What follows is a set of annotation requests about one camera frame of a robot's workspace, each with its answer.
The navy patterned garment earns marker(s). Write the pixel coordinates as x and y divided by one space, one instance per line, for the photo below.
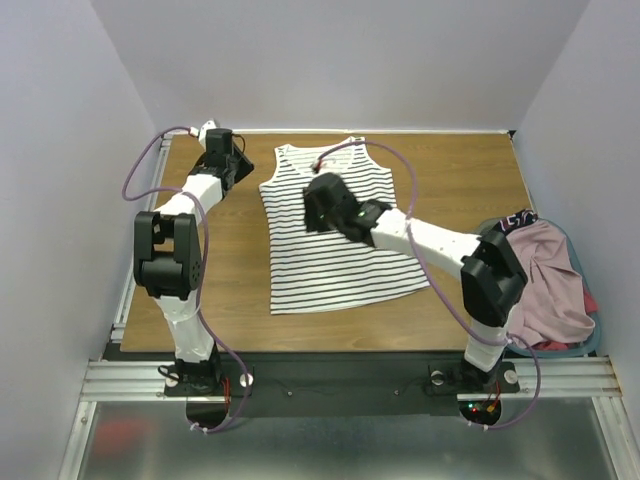
515 221

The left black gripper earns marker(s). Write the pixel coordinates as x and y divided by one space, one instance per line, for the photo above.
247 166

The teal laundry basket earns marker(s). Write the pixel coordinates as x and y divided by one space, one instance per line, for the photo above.
557 315

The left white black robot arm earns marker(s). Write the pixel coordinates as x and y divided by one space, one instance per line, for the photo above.
170 250

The black white striped tank top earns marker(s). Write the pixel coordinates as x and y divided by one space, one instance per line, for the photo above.
322 272

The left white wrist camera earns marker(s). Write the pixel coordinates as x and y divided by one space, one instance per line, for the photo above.
200 133

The pink tank top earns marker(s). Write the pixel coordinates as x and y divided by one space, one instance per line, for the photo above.
552 306

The aluminium frame rail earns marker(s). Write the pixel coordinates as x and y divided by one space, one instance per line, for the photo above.
584 377

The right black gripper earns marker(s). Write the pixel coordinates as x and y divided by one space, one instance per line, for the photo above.
314 212

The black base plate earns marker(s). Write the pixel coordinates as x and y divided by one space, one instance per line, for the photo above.
343 384

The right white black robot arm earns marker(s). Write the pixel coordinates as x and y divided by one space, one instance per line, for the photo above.
491 277

